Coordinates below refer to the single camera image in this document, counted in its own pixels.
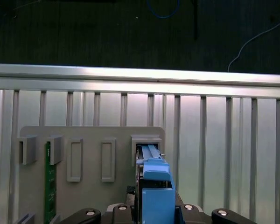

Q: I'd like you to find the green RAM stick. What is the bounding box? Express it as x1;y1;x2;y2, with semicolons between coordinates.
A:
44;141;58;224

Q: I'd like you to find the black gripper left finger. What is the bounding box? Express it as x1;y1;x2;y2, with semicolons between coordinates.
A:
59;185;136;224

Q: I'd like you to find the hard disk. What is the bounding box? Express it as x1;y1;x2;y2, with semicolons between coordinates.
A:
134;143;185;224

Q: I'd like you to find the grey parts rack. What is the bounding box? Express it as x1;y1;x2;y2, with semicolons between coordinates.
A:
10;126;166;224

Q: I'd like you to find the blue floor cable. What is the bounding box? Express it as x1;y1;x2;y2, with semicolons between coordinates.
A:
146;0;180;19

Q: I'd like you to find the white floor cable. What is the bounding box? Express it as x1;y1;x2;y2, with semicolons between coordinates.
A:
227;16;280;72

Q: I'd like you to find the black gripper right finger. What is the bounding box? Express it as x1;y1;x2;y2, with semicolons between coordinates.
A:
174;203;257;224

